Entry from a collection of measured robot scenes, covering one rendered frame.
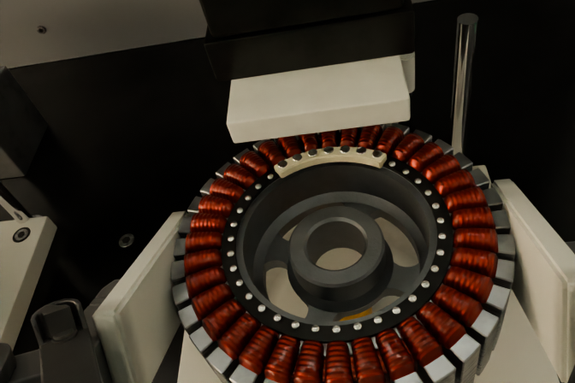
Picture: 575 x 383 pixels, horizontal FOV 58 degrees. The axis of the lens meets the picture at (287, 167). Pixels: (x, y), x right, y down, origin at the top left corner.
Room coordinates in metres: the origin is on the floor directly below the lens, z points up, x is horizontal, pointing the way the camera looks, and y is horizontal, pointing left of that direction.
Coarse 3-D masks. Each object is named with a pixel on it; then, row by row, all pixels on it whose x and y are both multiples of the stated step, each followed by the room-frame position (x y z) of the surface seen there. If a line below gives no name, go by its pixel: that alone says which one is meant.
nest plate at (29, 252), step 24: (0, 240) 0.20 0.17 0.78; (24, 240) 0.20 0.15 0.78; (48, 240) 0.20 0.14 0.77; (0, 264) 0.18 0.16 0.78; (24, 264) 0.18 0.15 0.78; (0, 288) 0.17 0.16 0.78; (24, 288) 0.17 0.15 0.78; (0, 312) 0.15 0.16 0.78; (24, 312) 0.16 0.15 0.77; (0, 336) 0.14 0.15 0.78
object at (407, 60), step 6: (408, 54) 0.22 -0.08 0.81; (414, 54) 0.22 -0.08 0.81; (402, 60) 0.22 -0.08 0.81; (408, 60) 0.22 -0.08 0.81; (414, 60) 0.22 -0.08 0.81; (402, 66) 0.22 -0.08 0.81; (408, 66) 0.22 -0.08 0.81; (414, 66) 0.22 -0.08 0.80; (408, 72) 0.22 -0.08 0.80; (414, 72) 0.22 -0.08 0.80; (408, 78) 0.22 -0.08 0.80; (414, 78) 0.22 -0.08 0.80; (408, 84) 0.22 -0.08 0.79; (414, 84) 0.22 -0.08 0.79; (408, 90) 0.22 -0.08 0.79
